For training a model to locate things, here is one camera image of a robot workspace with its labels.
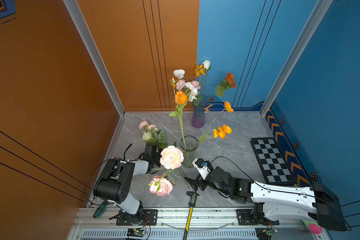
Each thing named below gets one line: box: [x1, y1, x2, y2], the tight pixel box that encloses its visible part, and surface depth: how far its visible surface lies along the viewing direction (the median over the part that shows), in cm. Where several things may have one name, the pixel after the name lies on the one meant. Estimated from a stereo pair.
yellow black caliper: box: [182, 191, 200, 240], surface depth 79 cm
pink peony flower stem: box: [175, 79, 201, 91], surface depth 93 cm
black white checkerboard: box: [250, 137, 298, 186], surface depth 91 cm
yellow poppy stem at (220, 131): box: [197, 101, 234, 146], surface depth 66 cm
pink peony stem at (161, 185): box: [148, 169, 175, 197], surface depth 47 cm
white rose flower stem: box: [202, 59, 211, 103], surface depth 93 cm
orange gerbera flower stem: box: [205, 72, 237, 104], surface depth 90 cm
